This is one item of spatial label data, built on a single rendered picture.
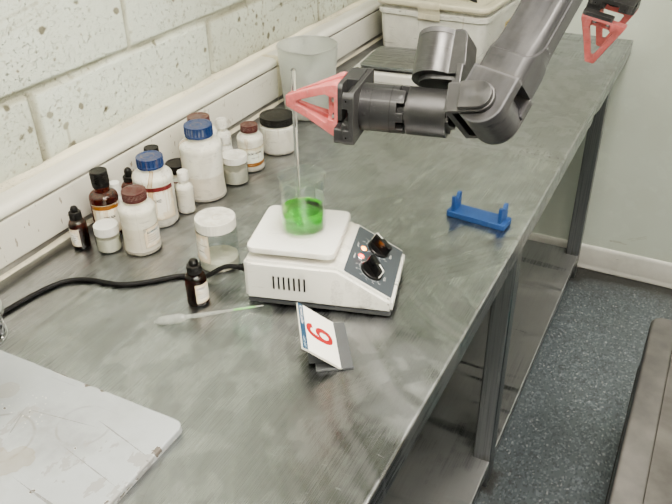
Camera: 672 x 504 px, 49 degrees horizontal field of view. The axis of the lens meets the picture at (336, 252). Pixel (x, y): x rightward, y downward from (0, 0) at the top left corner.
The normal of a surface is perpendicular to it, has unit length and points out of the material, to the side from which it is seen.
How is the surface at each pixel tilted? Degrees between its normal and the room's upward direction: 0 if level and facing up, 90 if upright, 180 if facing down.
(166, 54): 90
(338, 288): 90
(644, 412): 0
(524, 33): 41
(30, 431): 0
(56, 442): 0
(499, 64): 48
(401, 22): 93
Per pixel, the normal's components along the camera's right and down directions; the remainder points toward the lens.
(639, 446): -0.02, -0.85
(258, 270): -0.21, 0.52
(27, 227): 0.89, 0.23
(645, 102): -0.45, 0.48
